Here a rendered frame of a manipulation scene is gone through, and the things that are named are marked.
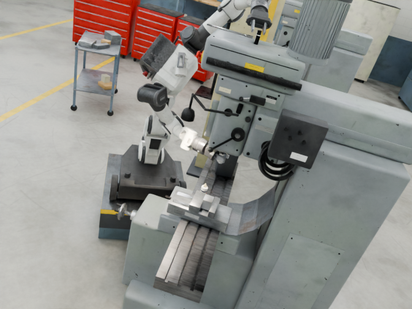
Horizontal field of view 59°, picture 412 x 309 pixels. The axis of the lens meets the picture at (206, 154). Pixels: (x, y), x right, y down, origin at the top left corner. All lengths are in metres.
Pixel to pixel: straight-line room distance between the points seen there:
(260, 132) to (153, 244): 1.02
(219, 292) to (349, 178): 1.17
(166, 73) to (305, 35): 0.85
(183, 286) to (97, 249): 1.43
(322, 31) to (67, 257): 2.35
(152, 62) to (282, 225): 1.17
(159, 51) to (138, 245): 1.21
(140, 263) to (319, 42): 1.72
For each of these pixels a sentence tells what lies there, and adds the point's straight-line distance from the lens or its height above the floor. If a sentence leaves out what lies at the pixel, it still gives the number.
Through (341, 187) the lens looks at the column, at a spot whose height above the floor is 1.40.
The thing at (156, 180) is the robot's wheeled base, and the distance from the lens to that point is 2.86.
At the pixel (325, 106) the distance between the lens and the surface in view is 1.80.
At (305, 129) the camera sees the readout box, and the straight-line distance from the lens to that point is 1.56.
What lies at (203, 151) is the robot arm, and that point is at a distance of 2.08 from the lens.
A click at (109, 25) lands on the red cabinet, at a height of 0.55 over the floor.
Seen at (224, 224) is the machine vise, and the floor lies 0.97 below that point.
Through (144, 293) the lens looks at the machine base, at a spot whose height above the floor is 0.20.
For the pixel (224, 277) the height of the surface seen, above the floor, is 0.50.
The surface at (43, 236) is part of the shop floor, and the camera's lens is 3.20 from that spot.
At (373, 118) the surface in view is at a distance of 1.86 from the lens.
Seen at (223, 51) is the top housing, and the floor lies 1.84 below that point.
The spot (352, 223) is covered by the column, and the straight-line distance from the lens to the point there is 2.00.
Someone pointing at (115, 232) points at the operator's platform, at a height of 0.08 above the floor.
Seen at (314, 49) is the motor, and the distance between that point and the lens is 1.74.
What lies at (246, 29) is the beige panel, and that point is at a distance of 3.58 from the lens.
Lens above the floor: 2.26
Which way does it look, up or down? 30 degrees down
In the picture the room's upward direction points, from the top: 15 degrees clockwise
